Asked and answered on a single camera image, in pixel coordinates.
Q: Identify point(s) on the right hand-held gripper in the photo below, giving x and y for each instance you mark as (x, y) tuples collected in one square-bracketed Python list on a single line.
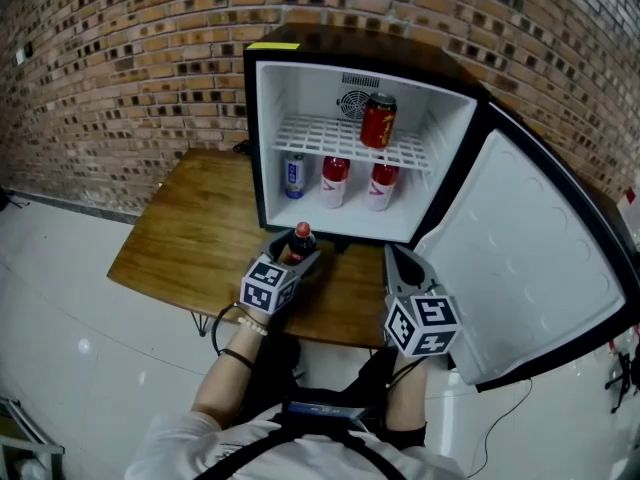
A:
[(420, 325)]

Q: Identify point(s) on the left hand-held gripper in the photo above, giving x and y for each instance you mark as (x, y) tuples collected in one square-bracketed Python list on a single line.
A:
[(267, 288)]

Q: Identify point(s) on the dark cola bottle red label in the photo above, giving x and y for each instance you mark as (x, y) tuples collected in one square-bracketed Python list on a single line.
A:
[(300, 245)]

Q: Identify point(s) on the black mini fridge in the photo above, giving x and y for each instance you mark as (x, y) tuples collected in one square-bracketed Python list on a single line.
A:
[(360, 43)]

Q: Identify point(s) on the person's right forearm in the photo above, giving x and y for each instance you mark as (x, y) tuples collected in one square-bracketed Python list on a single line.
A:
[(407, 393)]

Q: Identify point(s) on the person's left forearm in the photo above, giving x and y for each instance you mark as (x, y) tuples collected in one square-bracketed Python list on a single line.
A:
[(225, 388)]

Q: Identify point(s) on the mini fridge door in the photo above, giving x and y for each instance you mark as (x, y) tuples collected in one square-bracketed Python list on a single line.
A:
[(520, 258)]

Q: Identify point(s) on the blue and white can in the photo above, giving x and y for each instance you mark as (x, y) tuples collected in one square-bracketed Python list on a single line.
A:
[(295, 178)]

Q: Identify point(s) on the red and white drink bottle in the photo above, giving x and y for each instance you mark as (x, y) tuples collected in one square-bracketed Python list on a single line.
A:
[(382, 190), (335, 185)]

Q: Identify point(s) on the wooden table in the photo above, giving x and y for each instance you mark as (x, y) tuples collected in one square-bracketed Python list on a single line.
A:
[(200, 228)]

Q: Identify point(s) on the person's black trousers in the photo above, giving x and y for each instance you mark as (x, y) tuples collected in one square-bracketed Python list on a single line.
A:
[(270, 368)]

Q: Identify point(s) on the black wrist band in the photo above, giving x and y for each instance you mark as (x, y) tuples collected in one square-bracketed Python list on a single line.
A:
[(237, 357)]

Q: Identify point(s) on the red drink can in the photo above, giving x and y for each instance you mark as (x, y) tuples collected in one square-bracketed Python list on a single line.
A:
[(377, 123)]

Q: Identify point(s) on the chest-mounted device blue screen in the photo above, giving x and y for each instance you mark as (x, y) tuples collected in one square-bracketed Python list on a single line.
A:
[(325, 410)]

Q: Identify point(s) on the yellow sticker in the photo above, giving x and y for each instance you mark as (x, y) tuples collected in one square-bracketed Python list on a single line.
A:
[(272, 46)]

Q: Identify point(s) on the white shirt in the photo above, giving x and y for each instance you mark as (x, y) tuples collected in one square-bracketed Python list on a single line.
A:
[(175, 443)]

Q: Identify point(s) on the clear plastic bottles red labels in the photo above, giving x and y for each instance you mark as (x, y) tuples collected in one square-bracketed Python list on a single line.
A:
[(625, 343)]

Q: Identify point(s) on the pack of clear plastic bottles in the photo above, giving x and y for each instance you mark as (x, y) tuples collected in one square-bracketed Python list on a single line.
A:
[(631, 213)]

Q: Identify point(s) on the black tripod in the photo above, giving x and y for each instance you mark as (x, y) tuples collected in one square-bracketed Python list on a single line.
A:
[(622, 378)]

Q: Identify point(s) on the metal rack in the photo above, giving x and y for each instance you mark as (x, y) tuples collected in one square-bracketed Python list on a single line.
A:
[(25, 448)]

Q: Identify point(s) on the wall switch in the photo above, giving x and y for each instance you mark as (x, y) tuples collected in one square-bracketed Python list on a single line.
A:
[(23, 54)]

